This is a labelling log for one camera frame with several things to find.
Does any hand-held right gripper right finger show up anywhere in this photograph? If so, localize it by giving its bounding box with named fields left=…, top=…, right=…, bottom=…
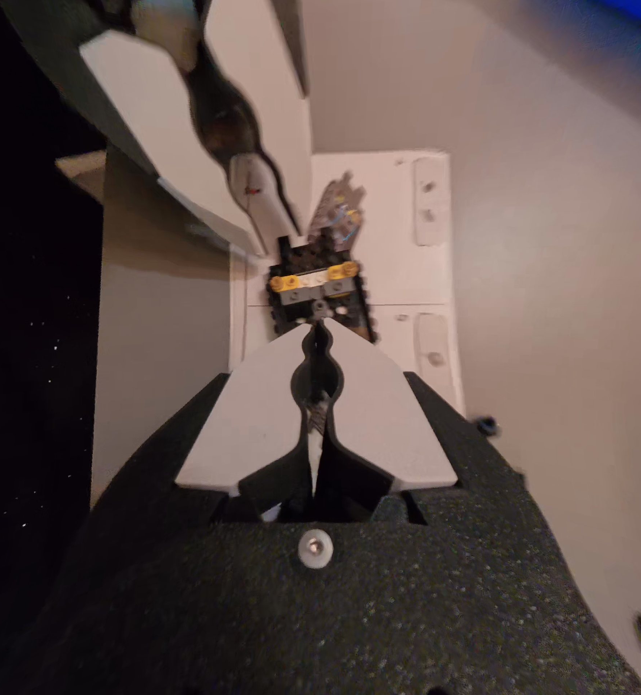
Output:
left=320, top=316, right=458, bottom=495

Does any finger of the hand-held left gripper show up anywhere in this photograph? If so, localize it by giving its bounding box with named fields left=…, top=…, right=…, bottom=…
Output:
left=204, top=0, right=315, bottom=238
left=77, top=0, right=269, bottom=257

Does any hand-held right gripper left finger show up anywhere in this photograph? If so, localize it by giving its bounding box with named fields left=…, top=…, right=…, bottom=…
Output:
left=174, top=321, right=321, bottom=497

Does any black and yellow lego model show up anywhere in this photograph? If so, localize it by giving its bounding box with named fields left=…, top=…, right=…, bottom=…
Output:
left=266, top=235, right=382, bottom=348

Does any white lego instruction booklet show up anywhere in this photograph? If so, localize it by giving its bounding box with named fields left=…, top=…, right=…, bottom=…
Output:
left=228, top=151, right=465, bottom=419

